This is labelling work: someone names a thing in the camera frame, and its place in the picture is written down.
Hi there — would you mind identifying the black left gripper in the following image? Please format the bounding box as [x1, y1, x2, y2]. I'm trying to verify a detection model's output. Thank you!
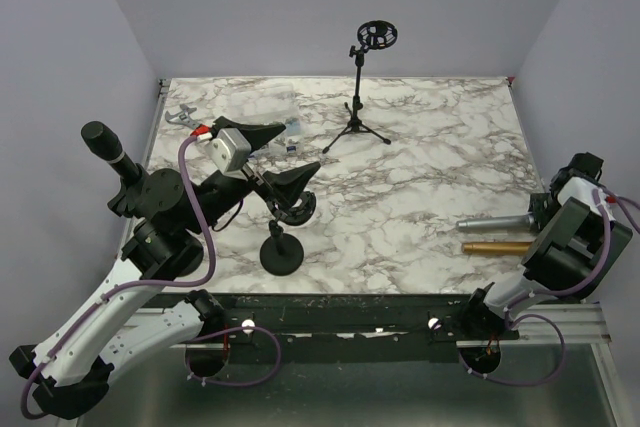
[187, 118, 320, 235]

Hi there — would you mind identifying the silver microphone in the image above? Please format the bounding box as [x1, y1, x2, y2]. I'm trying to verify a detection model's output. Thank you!
[455, 214, 535, 232]

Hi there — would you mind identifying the gold microphone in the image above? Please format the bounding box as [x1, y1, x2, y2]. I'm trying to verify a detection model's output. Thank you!
[461, 242, 532, 256]

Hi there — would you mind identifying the black tripod microphone stand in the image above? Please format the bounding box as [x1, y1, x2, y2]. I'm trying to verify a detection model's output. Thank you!
[322, 20, 398, 154]

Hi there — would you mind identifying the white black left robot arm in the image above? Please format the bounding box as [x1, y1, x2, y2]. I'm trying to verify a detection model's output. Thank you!
[10, 117, 320, 420]

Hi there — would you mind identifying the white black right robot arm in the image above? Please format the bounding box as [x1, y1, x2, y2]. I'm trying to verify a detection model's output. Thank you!
[459, 152, 633, 339]

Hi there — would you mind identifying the black microphone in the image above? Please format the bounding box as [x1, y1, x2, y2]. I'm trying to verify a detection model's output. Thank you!
[81, 121, 143, 187]

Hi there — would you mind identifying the clear plastic screw organizer box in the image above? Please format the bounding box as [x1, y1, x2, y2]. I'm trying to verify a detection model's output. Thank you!
[227, 82, 304, 158]

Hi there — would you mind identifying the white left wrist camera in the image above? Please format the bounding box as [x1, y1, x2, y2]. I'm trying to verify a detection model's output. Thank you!
[204, 128, 251, 176]

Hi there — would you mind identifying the red handled adjustable wrench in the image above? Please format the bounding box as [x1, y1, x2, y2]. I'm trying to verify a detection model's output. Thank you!
[164, 104, 210, 136]

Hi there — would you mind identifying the black round-base shock mount stand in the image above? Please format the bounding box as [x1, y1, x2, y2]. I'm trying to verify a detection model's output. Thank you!
[259, 191, 317, 276]

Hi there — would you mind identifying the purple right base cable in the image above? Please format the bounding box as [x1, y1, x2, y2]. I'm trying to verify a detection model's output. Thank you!
[457, 314, 567, 387]

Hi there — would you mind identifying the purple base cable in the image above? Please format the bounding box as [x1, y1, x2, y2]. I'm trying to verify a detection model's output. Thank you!
[457, 314, 567, 387]
[185, 324, 282, 388]

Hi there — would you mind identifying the black front mounting rail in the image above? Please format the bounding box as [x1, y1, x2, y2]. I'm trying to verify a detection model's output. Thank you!
[185, 294, 519, 376]

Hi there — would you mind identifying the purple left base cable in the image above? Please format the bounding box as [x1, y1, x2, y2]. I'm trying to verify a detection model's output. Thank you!
[185, 324, 282, 388]

